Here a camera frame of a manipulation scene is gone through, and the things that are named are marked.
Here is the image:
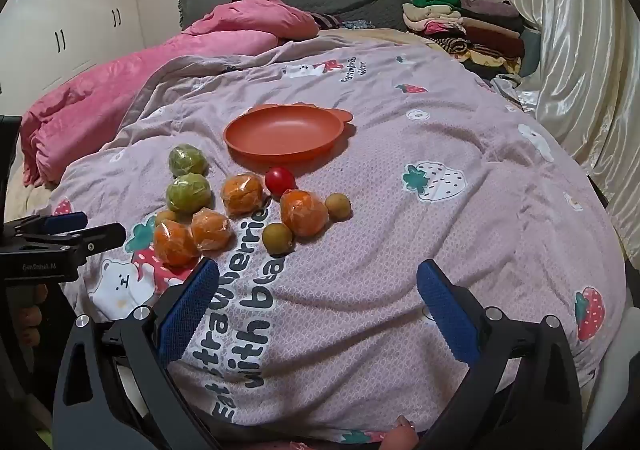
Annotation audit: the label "plastic-wrapped orange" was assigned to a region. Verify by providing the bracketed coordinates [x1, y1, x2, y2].
[221, 172, 266, 217]
[190, 208, 235, 252]
[280, 188, 329, 237]
[153, 221, 201, 267]

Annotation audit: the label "plastic-wrapped green citrus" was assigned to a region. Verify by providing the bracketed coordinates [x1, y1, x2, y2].
[168, 143, 208, 177]
[166, 173, 212, 214]

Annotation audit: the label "red tomato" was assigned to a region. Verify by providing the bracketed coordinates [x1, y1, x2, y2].
[264, 167, 297, 197]

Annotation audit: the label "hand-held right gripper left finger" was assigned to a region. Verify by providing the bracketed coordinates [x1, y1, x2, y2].
[51, 257, 221, 450]

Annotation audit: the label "pink quilt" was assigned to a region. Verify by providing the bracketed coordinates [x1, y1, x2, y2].
[20, 0, 321, 188]

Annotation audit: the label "person's left hand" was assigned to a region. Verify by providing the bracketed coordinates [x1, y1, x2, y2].
[14, 302, 45, 335]

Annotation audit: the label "printed strawberry blanket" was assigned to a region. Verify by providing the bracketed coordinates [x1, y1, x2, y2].
[50, 35, 628, 446]

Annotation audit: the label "grey pillow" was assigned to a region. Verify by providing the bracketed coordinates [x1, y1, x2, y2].
[520, 27, 543, 77]

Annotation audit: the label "orange bear-shaped plate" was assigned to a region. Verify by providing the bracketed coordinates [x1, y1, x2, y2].
[223, 103, 354, 166]

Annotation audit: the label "dark striped cloth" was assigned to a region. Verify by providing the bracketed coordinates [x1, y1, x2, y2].
[312, 12, 346, 31]

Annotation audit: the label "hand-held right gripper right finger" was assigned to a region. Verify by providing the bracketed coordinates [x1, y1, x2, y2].
[416, 259, 585, 450]

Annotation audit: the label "pile of folded clothes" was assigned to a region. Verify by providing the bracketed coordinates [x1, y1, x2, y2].
[402, 0, 526, 81]

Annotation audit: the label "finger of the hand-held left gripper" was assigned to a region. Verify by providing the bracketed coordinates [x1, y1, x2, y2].
[14, 211, 89, 238]
[0, 223, 127, 256]

